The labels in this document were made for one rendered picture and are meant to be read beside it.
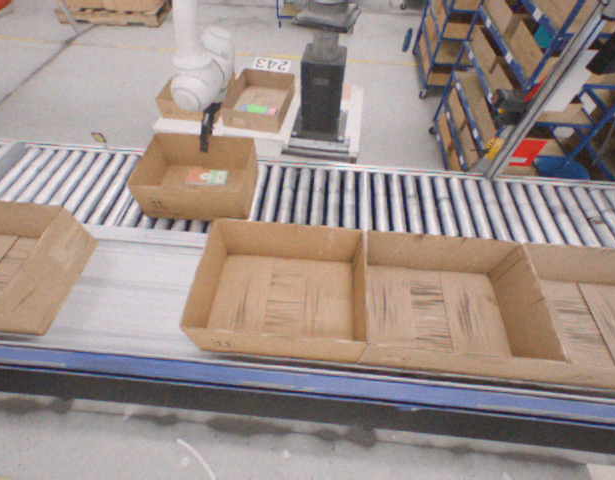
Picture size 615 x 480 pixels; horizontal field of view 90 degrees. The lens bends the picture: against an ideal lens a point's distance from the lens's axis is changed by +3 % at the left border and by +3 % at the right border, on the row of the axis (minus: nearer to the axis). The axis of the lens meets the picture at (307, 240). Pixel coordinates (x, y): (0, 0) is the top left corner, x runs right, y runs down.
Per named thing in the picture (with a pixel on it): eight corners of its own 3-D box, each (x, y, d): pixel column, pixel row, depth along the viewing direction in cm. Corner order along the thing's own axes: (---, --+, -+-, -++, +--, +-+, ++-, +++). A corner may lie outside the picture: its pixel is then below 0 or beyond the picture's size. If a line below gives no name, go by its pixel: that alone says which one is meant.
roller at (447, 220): (441, 182, 138) (445, 174, 134) (465, 287, 108) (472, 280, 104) (430, 181, 138) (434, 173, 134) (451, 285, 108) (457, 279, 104)
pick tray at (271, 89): (296, 92, 169) (295, 73, 161) (279, 134, 147) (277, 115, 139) (246, 85, 172) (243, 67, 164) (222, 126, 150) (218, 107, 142)
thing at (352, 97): (363, 90, 177) (364, 85, 174) (357, 157, 144) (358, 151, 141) (196, 74, 184) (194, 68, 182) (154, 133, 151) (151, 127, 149)
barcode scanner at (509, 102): (479, 110, 119) (497, 84, 110) (508, 116, 120) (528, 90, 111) (483, 121, 115) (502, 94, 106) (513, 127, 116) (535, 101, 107)
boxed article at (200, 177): (191, 172, 131) (189, 169, 129) (228, 173, 131) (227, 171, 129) (186, 184, 127) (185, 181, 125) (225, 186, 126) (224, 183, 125)
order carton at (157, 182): (259, 170, 133) (254, 137, 119) (248, 223, 116) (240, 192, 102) (169, 165, 134) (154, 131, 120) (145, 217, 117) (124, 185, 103)
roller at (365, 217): (368, 177, 139) (370, 168, 135) (372, 279, 109) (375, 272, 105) (357, 176, 139) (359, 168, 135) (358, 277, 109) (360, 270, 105)
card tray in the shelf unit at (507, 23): (486, 7, 193) (495, -14, 185) (537, 9, 192) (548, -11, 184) (501, 35, 170) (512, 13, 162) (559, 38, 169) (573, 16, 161)
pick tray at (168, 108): (237, 83, 173) (234, 64, 165) (217, 124, 151) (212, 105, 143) (188, 79, 175) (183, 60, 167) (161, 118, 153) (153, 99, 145)
